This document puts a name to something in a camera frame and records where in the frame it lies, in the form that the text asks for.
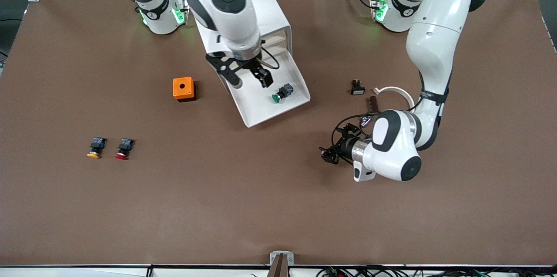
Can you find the white curved plastic clamp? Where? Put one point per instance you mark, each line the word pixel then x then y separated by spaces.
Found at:
pixel 394 89

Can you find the red push button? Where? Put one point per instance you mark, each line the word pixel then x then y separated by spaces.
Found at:
pixel 125 145

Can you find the white drawer cabinet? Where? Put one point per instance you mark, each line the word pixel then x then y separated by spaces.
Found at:
pixel 274 11

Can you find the yellow push button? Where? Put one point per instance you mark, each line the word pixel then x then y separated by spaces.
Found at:
pixel 96 144

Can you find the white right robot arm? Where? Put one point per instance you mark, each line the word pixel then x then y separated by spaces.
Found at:
pixel 226 2

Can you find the brown terminal block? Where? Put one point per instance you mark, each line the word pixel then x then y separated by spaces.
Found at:
pixel 373 104

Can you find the orange box with hole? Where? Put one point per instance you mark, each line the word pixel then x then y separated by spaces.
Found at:
pixel 182 87

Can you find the white plastic drawer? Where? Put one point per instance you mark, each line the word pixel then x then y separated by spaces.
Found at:
pixel 276 38
pixel 261 107
pixel 278 47

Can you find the silver metal connector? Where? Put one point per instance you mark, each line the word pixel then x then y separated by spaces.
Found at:
pixel 365 121

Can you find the green push button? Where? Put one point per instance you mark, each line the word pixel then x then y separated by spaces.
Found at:
pixel 285 90

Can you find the black switch with white face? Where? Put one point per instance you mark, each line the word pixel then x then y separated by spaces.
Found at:
pixel 357 89

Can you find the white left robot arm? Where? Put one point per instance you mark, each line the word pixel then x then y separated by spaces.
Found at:
pixel 435 37

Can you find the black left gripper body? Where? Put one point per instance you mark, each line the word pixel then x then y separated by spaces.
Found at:
pixel 346 148

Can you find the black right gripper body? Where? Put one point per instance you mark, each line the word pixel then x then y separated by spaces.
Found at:
pixel 256 68

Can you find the silver camera mount bracket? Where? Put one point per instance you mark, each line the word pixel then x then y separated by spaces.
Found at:
pixel 281 264

